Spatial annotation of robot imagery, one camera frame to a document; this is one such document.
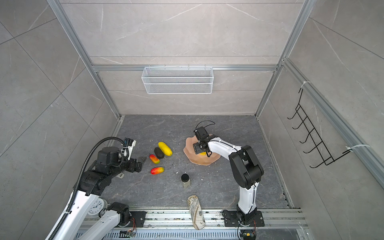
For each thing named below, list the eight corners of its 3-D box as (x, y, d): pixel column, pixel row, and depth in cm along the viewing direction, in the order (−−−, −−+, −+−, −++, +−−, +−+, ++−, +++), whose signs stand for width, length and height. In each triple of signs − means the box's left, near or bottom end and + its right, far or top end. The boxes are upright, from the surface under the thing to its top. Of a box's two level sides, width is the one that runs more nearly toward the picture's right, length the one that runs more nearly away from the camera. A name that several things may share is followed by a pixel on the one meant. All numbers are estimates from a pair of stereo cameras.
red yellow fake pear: (150, 174, 90) (149, 172, 88) (151, 168, 92) (151, 167, 91) (163, 174, 90) (163, 172, 88) (164, 168, 92) (163, 167, 91)
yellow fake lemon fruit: (168, 158, 98) (167, 155, 95) (157, 146, 103) (156, 143, 100) (173, 154, 100) (172, 151, 96) (162, 143, 105) (161, 140, 102)
